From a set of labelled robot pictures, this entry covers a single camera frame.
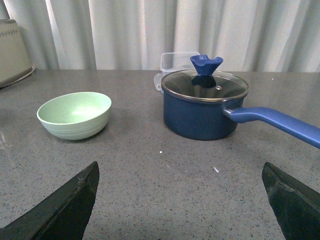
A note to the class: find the green bowl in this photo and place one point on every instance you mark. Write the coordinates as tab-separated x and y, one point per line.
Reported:
75	116

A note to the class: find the glass lid with blue knob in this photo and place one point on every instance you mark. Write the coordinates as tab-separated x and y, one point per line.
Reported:
204	83

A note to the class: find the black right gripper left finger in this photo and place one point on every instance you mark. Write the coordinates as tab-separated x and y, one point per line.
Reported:
63	215

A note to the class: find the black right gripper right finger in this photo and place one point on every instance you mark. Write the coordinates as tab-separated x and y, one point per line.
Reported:
295	205

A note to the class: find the cream toaster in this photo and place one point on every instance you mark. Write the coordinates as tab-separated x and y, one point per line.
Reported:
15	63

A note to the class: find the clear plastic container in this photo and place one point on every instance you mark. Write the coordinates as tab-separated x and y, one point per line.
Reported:
173	62

